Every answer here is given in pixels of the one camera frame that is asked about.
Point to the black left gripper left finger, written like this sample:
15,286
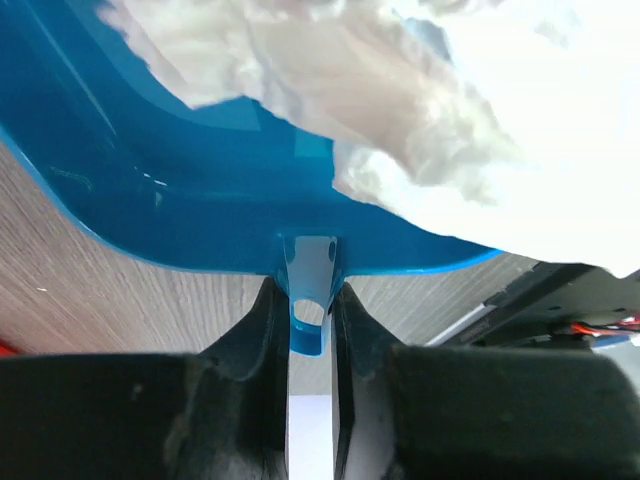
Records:
217,414

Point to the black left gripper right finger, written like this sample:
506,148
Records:
410,412

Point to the blue plastic dustpan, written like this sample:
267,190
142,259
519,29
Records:
229,188

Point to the red plastic bin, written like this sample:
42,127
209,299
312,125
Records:
7,350

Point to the white paper scrap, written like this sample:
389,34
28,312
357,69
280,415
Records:
511,124

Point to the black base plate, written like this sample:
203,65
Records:
553,306

